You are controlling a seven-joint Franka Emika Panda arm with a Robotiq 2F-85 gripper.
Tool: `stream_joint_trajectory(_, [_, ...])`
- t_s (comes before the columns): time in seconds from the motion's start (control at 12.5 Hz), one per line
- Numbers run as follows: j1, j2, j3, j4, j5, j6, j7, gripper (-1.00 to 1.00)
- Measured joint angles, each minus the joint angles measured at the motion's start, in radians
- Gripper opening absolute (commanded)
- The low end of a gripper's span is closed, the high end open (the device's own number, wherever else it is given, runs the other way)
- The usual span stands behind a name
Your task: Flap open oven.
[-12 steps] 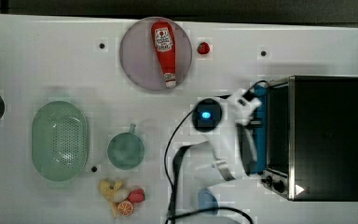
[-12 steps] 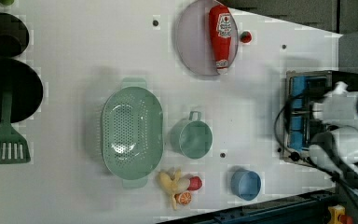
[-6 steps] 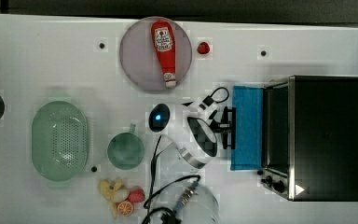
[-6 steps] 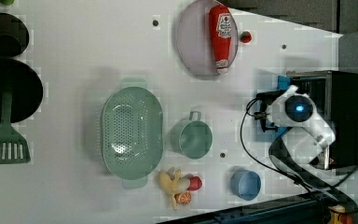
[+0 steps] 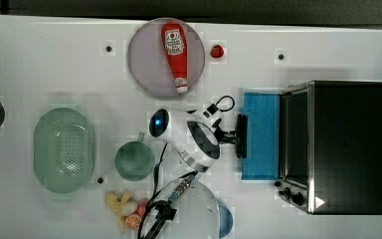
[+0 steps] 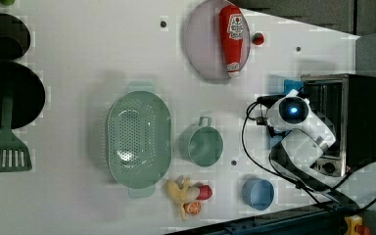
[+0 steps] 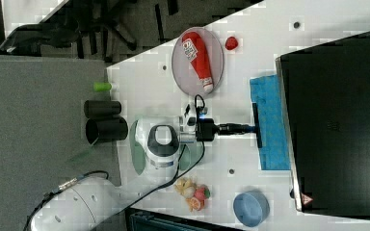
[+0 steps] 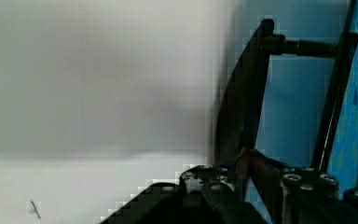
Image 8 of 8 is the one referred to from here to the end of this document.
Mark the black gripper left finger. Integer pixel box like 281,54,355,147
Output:
100,148,269,224

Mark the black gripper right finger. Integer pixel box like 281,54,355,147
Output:
250,149,358,224

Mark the black toaster oven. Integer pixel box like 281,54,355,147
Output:
213,0,358,200

